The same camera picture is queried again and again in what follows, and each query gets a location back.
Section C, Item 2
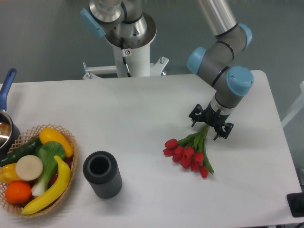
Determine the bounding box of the green bok choy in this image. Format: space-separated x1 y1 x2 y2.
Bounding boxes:
32 141 66 198

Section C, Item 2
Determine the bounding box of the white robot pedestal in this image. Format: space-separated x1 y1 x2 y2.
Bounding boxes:
105 12 157 77

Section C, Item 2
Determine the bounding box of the orange fruit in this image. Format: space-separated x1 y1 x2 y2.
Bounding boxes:
5 181 32 204

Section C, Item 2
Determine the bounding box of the black device at edge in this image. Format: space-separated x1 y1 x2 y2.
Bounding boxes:
286 192 304 218

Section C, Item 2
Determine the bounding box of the red tulip bouquet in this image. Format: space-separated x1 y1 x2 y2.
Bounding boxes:
163 125 214 179

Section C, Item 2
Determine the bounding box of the white mounting bracket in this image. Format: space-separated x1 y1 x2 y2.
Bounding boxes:
83 57 169 79

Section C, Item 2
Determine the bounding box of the green cucumber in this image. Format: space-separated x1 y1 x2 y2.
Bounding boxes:
0 138 42 167

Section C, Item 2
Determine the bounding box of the black cable on pedestal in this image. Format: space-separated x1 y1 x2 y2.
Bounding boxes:
120 37 132 78

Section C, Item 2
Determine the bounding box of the blue handled saucepan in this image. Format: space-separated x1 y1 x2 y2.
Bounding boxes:
0 68 20 160

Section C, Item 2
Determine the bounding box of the yellow bell pepper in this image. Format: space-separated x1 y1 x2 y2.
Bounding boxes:
0 163 22 184

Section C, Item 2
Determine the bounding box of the white frame at right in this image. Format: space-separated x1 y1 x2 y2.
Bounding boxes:
281 81 304 128

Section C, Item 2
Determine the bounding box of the woven wicker basket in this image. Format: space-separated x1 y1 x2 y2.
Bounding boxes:
0 124 78 218

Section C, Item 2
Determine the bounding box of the dark grey ribbed vase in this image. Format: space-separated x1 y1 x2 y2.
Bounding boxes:
83 151 123 199

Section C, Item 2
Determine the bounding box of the yellow banana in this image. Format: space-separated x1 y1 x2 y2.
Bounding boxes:
21 155 71 215

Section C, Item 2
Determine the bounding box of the red item in basket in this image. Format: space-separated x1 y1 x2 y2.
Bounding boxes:
49 158 72 187

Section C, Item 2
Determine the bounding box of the beige round disc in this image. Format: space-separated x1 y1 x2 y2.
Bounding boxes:
15 155 43 181

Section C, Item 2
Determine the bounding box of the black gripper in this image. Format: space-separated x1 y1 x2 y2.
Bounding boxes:
189 101 234 141

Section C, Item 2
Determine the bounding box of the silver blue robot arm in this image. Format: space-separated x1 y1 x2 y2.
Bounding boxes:
80 0 254 138

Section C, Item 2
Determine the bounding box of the yellow squash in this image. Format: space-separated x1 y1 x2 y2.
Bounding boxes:
39 128 74 158

